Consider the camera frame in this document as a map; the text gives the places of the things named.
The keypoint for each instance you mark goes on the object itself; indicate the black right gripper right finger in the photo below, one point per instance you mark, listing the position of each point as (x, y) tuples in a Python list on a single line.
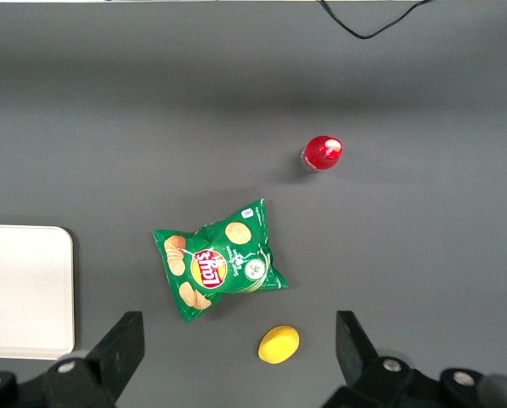
[(363, 370)]

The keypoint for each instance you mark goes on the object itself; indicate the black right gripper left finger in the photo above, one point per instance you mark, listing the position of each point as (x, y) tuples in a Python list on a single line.
[(108, 365)]

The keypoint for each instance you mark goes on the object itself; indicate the pale pink plastic tray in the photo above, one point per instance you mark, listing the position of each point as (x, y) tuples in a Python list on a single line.
[(24, 293)]

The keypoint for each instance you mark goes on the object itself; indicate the yellow lemon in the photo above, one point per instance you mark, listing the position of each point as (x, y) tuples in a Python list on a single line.
[(278, 345)]

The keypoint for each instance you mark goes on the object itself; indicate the green chips bag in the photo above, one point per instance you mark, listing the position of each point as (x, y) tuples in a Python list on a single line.
[(219, 263)]

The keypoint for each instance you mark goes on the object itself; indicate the red soda bottle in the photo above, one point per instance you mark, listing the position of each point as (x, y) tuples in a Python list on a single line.
[(323, 153)]

